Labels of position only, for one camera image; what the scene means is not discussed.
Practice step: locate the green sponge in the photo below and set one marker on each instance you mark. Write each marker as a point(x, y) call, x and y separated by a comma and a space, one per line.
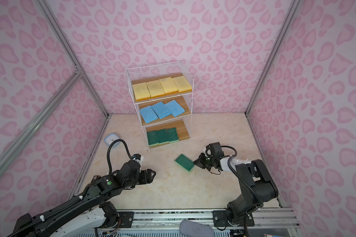
point(184, 163)
point(152, 138)
point(162, 136)
point(172, 135)

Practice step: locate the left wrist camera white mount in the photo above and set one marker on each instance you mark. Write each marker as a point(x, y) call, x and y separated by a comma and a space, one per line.
point(138, 158)

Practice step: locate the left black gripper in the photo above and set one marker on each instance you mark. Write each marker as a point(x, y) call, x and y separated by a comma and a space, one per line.
point(145, 176)

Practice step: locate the light blue square clock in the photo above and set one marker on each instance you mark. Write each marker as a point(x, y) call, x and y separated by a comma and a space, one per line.
point(109, 139)

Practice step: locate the blue sponge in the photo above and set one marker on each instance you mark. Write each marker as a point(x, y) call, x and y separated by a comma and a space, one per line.
point(175, 108)
point(148, 114)
point(161, 110)

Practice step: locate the white wire wooden shelf rack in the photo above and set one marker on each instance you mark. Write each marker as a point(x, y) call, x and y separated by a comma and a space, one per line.
point(163, 98)

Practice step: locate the yellow sponge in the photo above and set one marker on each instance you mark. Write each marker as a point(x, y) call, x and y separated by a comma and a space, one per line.
point(182, 84)
point(141, 91)
point(155, 89)
point(168, 85)

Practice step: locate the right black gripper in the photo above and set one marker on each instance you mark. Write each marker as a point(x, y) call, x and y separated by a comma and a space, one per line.
point(204, 160)

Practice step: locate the left diagonal aluminium frame bar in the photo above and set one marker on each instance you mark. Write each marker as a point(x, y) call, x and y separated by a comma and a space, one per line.
point(13, 149)

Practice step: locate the grey oval pad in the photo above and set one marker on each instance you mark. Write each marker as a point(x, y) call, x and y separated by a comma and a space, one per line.
point(194, 229)

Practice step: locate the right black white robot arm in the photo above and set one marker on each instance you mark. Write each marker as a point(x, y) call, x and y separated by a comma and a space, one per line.
point(256, 184)

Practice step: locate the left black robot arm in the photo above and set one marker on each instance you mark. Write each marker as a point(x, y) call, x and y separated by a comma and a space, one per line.
point(95, 194)

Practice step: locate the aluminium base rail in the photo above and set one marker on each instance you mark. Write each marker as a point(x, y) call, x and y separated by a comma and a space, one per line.
point(265, 222)

